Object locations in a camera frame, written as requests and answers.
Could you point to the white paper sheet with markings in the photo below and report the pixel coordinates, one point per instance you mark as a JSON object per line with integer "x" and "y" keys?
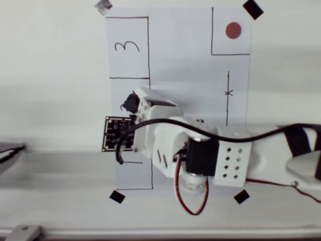
{"x": 180, "y": 62}

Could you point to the red round sticker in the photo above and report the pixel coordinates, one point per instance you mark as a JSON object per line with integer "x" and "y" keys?
{"x": 233, "y": 30}

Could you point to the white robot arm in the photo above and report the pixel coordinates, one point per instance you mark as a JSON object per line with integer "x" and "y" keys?
{"x": 235, "y": 160}

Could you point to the black camera circuit board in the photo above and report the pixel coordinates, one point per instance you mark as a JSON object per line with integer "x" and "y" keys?
{"x": 118, "y": 133}

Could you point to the grey shiny tape piece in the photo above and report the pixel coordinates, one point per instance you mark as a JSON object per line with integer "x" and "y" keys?
{"x": 103, "y": 7}

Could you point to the black tape piece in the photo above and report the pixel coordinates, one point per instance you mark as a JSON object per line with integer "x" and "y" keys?
{"x": 242, "y": 196}
{"x": 253, "y": 8}
{"x": 117, "y": 196}

